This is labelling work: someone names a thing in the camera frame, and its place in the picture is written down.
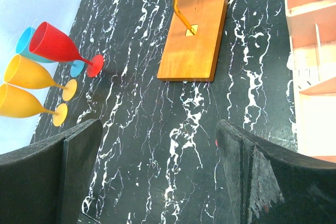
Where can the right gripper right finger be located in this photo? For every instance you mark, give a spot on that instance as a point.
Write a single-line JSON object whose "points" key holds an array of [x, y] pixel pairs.
{"points": [[268, 183]]}

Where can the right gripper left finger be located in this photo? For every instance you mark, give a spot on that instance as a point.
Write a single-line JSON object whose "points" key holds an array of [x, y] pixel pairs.
{"points": [[46, 182]]}

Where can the yellow-base orange wine glass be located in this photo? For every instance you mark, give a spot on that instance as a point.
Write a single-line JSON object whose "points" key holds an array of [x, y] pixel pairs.
{"points": [[18, 103]]}

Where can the yellow-base amber wine glass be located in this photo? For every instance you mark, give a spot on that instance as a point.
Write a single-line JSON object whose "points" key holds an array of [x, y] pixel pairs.
{"points": [[28, 74]]}

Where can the red wine glass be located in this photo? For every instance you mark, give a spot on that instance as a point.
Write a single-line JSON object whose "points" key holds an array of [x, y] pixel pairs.
{"points": [[51, 43]]}

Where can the blue wine glass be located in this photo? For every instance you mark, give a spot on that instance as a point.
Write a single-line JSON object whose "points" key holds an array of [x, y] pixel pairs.
{"points": [[22, 48]]}

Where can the pink desk organizer tray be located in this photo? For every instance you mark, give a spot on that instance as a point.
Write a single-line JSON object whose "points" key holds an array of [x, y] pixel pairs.
{"points": [[311, 26]]}

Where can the gold wire wine glass rack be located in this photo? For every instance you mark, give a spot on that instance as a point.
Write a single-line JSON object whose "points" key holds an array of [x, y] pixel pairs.
{"points": [[193, 41]]}

